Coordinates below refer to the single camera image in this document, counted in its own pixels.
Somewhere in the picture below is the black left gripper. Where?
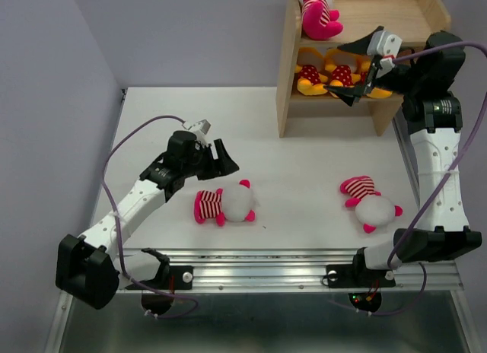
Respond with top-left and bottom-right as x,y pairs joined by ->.
182,139 -> 239,180

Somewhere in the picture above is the white doll face down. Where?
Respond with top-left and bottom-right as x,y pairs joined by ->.
339,175 -> 403,234
193,179 -> 256,227

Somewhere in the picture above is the orange bear polka dot toy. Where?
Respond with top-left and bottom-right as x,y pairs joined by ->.
294,47 -> 328,96

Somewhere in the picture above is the white glasses doll striped shirt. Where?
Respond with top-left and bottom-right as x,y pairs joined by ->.
298,0 -> 344,41

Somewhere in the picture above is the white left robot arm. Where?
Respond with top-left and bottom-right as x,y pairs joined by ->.
55,130 -> 239,310

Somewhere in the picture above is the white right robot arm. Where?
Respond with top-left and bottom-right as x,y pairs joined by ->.
327,26 -> 486,285

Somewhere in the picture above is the wooden shelf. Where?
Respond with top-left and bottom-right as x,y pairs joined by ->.
276,0 -> 450,137

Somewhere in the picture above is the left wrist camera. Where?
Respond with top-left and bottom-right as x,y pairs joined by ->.
182,119 -> 211,147

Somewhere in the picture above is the aluminium mounting rail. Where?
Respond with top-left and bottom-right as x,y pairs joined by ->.
123,235 -> 461,300

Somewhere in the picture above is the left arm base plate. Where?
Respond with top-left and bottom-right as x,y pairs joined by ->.
142,265 -> 193,291

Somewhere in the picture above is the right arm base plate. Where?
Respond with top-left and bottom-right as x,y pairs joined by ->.
321,264 -> 396,289

